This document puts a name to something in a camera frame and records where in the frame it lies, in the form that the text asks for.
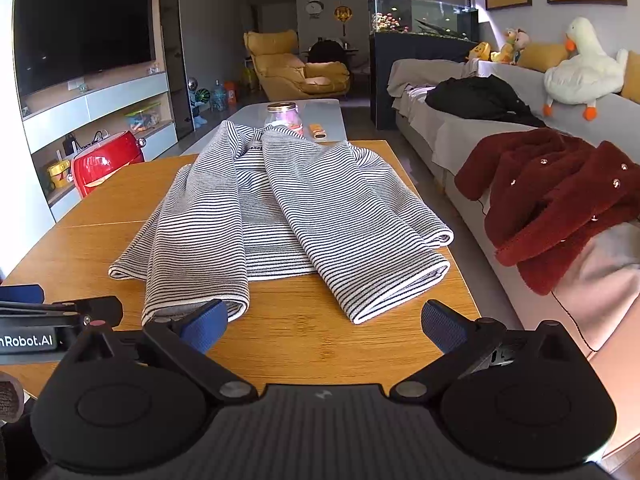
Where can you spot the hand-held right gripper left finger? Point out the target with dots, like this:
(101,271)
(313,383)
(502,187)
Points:
(205,327)

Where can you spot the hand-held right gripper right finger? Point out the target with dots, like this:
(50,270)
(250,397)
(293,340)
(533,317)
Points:
(442,327)

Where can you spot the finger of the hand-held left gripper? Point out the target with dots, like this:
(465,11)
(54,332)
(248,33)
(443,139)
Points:
(20,294)
(100,307)

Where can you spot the striped shirt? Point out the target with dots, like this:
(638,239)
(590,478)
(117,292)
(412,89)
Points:
(300,200)

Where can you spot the yellow toy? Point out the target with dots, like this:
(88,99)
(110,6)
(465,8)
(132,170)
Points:
(59,175)

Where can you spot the black router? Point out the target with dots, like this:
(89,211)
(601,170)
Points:
(69,145)

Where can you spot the red fleece coat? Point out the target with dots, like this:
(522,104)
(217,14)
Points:
(545,190)

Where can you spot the clear toy box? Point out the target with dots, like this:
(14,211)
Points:
(143,119)

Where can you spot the astronaut figure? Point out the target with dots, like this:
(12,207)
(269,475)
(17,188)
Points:
(197,112)

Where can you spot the glass jar with gold lid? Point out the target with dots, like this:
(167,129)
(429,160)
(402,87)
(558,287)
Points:
(284,119)

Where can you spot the small orange box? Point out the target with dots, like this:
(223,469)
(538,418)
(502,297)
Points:
(317,131)

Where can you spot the large water bottle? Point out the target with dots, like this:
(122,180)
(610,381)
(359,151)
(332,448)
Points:
(218,97)

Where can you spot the green ball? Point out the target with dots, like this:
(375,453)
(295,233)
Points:
(202,96)

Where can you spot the black jacket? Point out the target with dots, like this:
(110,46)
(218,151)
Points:
(480,97)

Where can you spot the orange container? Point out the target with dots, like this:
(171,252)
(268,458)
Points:
(231,94)

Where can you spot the white coffee table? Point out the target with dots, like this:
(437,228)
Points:
(320,112)

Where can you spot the dark fish tank cabinet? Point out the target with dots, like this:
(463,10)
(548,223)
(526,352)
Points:
(385,80)

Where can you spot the beige sofa blanket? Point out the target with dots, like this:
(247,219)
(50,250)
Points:
(415,72)

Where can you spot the yellow armchair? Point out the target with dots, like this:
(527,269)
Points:
(280,67)

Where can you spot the grey sofa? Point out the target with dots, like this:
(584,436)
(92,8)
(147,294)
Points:
(610,110)

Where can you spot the black television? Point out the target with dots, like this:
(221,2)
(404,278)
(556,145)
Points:
(80,25)

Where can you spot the yellow chick plush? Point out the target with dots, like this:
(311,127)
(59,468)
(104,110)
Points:
(479,52)

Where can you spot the yellow duck plush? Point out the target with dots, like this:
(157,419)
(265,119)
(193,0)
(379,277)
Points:
(505,50)

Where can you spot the yellow cushion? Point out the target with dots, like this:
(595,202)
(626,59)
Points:
(542,56)
(632,77)

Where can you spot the white goose plush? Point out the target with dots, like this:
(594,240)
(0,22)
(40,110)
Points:
(585,72)

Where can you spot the pink pig plush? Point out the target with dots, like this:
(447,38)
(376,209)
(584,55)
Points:
(522,41)

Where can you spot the black bag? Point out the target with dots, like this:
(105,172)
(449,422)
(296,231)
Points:
(325,51)

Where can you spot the glass fish tank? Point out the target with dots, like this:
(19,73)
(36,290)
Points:
(425,17)

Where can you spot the wall television cabinet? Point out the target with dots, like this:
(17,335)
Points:
(125,95)

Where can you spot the orange wall ornament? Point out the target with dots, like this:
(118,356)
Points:
(342,14)

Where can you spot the round wall clock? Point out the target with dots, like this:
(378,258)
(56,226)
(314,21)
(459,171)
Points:
(315,7)

